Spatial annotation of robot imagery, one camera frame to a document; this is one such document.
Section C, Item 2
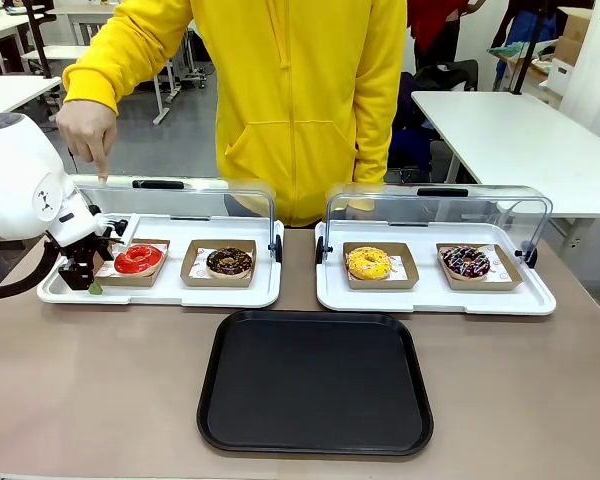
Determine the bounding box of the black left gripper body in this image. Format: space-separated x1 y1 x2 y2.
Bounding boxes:
49 233 115 275

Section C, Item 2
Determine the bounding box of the cardboard tray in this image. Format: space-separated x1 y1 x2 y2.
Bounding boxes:
342 241 421 292
435 242 524 293
179 238 258 290
94 237 172 288

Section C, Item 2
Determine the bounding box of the clear display lid black handle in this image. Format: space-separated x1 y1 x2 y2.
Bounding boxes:
71 173 284 265
315 181 555 269

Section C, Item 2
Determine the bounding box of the person's right forearm yellow sleeve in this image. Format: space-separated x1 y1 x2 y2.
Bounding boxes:
61 29 156 117

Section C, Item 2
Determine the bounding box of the person's left forearm yellow sleeve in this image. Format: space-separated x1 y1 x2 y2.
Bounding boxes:
351 64 401 184

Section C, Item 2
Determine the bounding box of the red glazed donut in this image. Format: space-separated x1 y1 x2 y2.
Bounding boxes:
113 243 165 277

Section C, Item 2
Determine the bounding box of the white display tray base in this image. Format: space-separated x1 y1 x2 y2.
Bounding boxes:
313 219 558 317
36 212 286 309

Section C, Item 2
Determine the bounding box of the cardboard tray under chocolate donut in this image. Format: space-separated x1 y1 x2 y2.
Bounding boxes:
179 238 258 290

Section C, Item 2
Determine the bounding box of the chocolate donut with sprinkles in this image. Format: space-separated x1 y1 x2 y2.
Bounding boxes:
205 246 255 280

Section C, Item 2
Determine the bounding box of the black serving tray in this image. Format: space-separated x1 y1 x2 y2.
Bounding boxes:
196 308 436 458

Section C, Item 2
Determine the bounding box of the yellow glazed donut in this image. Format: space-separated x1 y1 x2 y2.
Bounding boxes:
346 245 395 281

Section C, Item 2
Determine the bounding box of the cardboard tray under yellow donut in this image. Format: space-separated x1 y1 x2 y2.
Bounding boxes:
342 241 421 292

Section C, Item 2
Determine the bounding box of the dark donut with pink stripes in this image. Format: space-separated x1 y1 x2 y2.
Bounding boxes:
440 244 492 280

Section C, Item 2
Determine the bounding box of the cardboard tray under striped donut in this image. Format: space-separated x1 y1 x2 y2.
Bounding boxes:
435 242 524 293

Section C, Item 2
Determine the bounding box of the person's right hand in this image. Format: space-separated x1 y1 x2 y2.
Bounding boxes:
55 98 119 186

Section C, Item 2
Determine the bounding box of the small white table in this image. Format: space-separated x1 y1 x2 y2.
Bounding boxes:
0 75 63 122

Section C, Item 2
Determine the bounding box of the black pole stand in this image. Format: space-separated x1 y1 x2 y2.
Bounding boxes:
26 0 57 80
510 0 542 96

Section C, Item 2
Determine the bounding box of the white desk with legs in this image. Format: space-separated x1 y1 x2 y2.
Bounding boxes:
20 0 182 126

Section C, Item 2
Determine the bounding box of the person torso yellow hoodie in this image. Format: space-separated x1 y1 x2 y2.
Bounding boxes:
61 0 409 229

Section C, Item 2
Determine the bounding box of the blue chair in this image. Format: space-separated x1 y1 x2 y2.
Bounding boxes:
388 71 435 177

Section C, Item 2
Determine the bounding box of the person in red top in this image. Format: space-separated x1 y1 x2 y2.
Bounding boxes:
406 0 487 71

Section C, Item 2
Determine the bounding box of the large white table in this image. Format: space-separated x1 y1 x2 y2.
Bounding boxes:
410 89 600 220

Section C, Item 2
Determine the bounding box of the white storage box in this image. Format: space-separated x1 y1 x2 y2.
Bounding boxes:
548 56 582 93

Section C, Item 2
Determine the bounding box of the brown cardboard box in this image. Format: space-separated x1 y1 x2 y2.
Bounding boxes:
553 6 594 67

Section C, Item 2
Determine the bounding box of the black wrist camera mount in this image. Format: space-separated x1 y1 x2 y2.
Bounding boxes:
92 213 132 239

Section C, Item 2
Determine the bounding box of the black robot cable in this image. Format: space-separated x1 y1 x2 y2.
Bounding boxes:
0 238 67 302

